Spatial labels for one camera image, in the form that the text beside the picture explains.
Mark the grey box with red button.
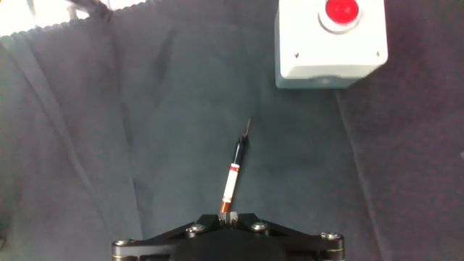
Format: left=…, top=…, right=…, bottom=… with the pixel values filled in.
left=274, top=0, right=389, bottom=90

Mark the black pen rack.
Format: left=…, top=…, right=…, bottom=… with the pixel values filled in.
left=67, top=0, right=114, bottom=21

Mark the black cloth with blue print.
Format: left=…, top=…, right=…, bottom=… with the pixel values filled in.
left=0, top=0, right=464, bottom=261

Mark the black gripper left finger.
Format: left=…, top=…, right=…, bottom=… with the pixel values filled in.
left=111, top=212, right=228, bottom=261

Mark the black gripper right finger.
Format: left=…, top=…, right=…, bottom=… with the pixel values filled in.
left=228, top=212, right=345, bottom=261

